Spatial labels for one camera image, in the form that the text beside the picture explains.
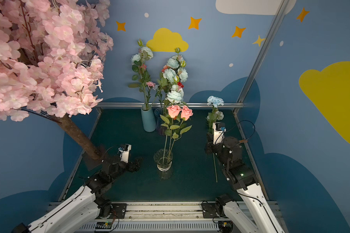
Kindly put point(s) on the white flower stem blue vase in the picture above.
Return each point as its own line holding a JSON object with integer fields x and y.
{"x": 142, "y": 79}

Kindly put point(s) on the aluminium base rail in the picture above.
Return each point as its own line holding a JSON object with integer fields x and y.
{"x": 157, "y": 217}

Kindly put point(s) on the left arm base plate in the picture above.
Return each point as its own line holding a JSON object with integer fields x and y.
{"x": 117, "y": 210}

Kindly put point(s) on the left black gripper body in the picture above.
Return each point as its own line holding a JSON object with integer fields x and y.
{"x": 130, "y": 165}

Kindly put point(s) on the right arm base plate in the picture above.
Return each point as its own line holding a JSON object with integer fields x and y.
{"x": 209, "y": 210}

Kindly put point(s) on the purple ribbed glass vase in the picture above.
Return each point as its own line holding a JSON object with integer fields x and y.
{"x": 159, "y": 128}

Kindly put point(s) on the clear ribbed glass vase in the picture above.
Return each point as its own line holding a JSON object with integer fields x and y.
{"x": 164, "y": 160}

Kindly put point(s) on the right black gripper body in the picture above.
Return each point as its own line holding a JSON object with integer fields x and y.
{"x": 211, "y": 146}

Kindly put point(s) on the blue carnation stem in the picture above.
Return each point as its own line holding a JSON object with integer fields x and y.
{"x": 215, "y": 102}

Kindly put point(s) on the pink cherry blossom tree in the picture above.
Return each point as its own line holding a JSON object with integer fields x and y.
{"x": 52, "y": 57}

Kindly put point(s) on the light blue ceramic vase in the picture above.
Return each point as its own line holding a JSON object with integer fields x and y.
{"x": 148, "y": 119}

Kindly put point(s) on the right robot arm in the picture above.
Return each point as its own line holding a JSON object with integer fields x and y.
{"x": 243, "y": 180}

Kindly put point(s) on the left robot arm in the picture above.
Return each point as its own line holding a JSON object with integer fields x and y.
{"x": 86, "y": 204}

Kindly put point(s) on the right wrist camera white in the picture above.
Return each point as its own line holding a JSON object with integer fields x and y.
{"x": 218, "y": 132}

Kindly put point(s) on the aluminium frame corner post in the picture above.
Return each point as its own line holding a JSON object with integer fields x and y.
{"x": 271, "y": 33}

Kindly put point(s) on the pink rose stem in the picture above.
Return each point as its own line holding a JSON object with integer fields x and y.
{"x": 175, "y": 117}

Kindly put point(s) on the blue rose stem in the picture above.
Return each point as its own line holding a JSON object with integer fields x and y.
{"x": 214, "y": 117}

